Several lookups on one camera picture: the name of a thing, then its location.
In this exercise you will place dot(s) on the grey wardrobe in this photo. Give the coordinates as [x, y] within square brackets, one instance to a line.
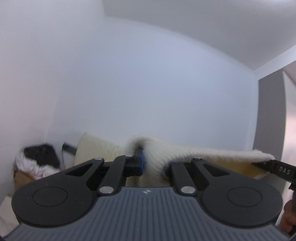
[275, 129]

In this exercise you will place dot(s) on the cardboard box nightstand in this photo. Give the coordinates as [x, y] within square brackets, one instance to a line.
[21, 179]

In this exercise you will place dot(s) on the cream quilted headboard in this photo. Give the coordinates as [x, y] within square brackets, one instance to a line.
[90, 147]

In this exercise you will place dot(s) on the black clothes pile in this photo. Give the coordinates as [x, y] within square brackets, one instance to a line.
[43, 155]

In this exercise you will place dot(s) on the person right hand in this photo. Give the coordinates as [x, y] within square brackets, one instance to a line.
[288, 218]

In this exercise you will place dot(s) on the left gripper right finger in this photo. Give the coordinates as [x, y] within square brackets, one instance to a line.
[180, 179]

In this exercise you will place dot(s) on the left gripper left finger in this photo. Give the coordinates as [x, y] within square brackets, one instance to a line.
[114, 174]

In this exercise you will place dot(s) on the white striped fleece sweater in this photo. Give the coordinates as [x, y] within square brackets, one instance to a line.
[158, 155]

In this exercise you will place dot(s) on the white clothes pile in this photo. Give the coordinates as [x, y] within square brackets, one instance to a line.
[30, 166]

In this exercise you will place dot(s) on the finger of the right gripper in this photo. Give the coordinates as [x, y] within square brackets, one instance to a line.
[267, 166]

